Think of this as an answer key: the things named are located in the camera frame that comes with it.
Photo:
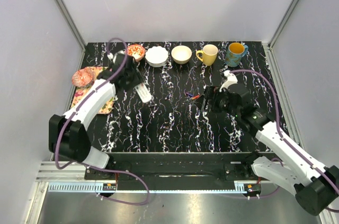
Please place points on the cream round bowl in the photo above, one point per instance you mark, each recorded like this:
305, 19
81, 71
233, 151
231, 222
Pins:
181, 54

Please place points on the yellow mug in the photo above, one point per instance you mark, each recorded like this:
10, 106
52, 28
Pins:
208, 54

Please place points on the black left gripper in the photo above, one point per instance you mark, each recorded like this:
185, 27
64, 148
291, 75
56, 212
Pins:
138, 79

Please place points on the red patterned small bowl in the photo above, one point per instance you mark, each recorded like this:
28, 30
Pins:
137, 51

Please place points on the white scalloped bowl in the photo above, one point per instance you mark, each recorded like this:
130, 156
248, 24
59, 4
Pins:
156, 56

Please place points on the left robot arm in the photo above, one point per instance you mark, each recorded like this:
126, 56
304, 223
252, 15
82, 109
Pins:
68, 136

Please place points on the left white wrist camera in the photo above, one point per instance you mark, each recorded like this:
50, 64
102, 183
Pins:
112, 57

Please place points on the blue butterfly mug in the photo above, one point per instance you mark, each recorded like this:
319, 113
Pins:
235, 52

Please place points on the floral rectangular tray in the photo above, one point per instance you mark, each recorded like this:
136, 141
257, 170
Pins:
80, 92

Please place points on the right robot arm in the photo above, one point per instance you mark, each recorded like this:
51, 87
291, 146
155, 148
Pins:
314, 185

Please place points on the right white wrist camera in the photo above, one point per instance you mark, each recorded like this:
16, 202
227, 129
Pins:
230, 80

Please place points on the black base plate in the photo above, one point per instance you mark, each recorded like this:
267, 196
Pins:
178, 172

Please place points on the white remote control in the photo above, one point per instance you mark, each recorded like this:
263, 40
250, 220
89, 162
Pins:
143, 93

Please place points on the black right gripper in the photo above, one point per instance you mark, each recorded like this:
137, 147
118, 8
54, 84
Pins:
211, 92

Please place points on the pink patterned bowl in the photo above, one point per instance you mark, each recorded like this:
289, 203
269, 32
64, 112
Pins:
83, 77

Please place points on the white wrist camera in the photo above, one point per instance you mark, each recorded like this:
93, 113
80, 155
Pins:
230, 80
112, 57

